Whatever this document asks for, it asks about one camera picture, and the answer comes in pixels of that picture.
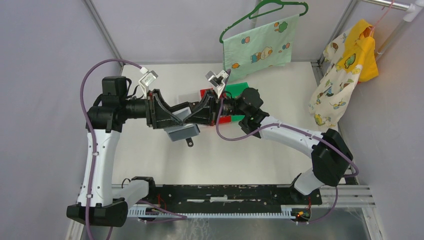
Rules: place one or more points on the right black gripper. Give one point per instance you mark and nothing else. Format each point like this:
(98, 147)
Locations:
(206, 111)

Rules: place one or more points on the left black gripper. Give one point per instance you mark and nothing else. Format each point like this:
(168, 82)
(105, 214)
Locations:
(151, 113)

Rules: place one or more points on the black leather card holder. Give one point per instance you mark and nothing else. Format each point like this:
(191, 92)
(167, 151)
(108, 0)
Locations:
(185, 132)

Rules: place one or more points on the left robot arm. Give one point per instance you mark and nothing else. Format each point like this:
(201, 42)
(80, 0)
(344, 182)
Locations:
(98, 204)

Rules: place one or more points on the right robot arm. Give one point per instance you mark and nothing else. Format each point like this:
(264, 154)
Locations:
(331, 158)

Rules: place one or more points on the red plastic bin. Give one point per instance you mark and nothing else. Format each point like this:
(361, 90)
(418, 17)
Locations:
(223, 119)

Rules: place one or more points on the green plastic bin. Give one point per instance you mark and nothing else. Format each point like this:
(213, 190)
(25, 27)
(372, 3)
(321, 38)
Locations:
(235, 90)

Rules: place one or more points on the light green printed cloth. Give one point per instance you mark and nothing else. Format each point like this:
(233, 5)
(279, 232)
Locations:
(269, 45)

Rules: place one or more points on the green clothes hanger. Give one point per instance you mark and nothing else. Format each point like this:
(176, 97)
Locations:
(255, 13)

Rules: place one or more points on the white printed garment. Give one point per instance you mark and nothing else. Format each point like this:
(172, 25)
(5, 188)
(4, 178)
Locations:
(329, 101)

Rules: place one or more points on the yellow garment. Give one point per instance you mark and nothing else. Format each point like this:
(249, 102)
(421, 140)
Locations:
(359, 52)

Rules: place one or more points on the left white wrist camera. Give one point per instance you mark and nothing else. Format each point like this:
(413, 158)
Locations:
(148, 77)

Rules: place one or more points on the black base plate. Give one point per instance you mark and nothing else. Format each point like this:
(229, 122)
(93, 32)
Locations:
(229, 199)

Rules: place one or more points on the white slotted cable duct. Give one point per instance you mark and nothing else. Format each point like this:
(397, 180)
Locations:
(143, 211)

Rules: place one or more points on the metal hanging rail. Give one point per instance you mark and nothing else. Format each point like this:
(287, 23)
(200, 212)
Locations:
(394, 29)

